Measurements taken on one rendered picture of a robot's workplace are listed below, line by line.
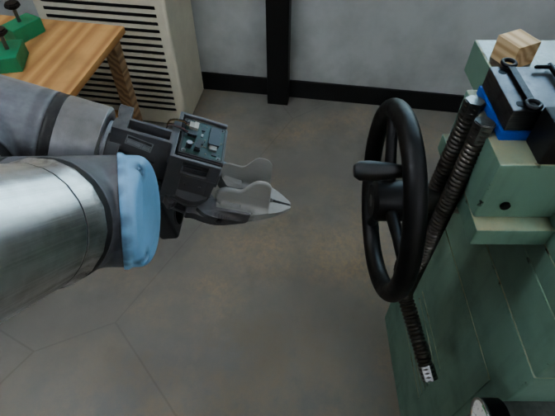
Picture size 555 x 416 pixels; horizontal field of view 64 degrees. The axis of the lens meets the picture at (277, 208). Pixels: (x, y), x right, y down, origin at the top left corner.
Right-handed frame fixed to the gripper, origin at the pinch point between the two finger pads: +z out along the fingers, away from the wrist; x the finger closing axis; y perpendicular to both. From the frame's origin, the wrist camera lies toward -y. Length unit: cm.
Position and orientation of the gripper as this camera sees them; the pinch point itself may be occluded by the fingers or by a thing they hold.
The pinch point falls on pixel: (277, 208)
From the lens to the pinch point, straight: 54.0
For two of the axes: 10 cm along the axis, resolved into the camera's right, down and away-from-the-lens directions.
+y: 3.5, -6.1, -7.1
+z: 9.4, 2.4, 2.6
